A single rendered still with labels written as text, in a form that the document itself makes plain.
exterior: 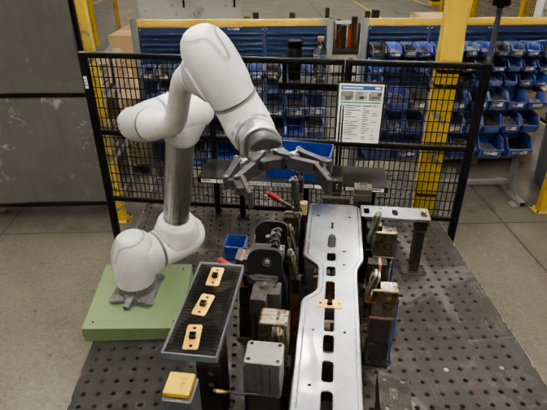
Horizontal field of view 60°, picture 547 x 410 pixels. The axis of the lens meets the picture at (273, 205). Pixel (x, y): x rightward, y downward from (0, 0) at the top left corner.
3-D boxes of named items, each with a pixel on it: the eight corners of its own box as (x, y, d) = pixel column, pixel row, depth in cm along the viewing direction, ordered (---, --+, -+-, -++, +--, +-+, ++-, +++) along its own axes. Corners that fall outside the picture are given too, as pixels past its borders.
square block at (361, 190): (365, 257, 227) (373, 189, 209) (347, 255, 228) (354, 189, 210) (364, 247, 234) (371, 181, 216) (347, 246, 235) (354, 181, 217)
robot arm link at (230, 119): (245, 168, 105) (216, 119, 98) (233, 144, 118) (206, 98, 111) (287, 145, 105) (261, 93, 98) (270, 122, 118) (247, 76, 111)
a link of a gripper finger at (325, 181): (314, 178, 87) (318, 178, 87) (327, 196, 81) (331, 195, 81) (314, 163, 85) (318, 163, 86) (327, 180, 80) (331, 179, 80)
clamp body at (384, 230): (391, 307, 197) (403, 236, 180) (362, 304, 198) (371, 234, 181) (390, 292, 205) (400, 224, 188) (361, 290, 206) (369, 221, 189)
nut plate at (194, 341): (197, 350, 116) (197, 346, 115) (181, 350, 116) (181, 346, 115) (203, 325, 123) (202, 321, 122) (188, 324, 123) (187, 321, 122)
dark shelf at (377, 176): (387, 194, 219) (388, 188, 218) (197, 182, 229) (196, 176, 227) (384, 172, 238) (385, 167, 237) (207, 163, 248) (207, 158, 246)
